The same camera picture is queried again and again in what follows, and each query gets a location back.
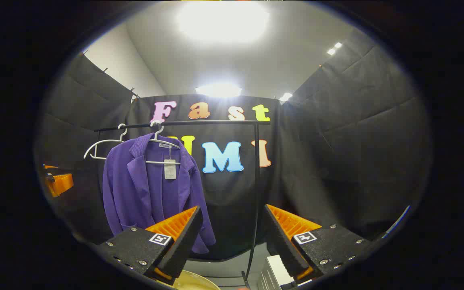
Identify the white clothes hanger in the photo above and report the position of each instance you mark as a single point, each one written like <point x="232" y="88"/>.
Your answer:
<point x="103" y="141"/>
<point x="155" y="162"/>

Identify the white box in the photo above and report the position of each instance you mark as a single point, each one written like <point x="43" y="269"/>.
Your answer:
<point x="276" y="270"/>

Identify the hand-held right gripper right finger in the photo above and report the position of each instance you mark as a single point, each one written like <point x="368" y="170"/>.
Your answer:
<point x="282" y="245"/>

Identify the black clothes rack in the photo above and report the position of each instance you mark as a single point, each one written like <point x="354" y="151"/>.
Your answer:
<point x="216" y="122"/>

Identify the large ceiling light panel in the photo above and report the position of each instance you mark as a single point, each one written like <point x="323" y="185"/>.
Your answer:
<point x="222" y="20"/>

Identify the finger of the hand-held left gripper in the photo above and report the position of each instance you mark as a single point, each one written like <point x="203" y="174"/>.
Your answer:
<point x="50" y="166"/>
<point x="61" y="184"/>

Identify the oblong ceiling light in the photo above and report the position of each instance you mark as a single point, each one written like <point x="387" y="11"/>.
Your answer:
<point x="218" y="90"/>

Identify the purple jacket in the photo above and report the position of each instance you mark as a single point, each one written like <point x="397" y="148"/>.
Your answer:
<point x="135" y="193"/>

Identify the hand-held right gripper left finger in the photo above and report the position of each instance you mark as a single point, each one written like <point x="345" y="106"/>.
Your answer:
<point x="183" y="245"/>

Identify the black backdrop cloth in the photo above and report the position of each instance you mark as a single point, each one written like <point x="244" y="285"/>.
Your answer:
<point x="336" y="161"/>

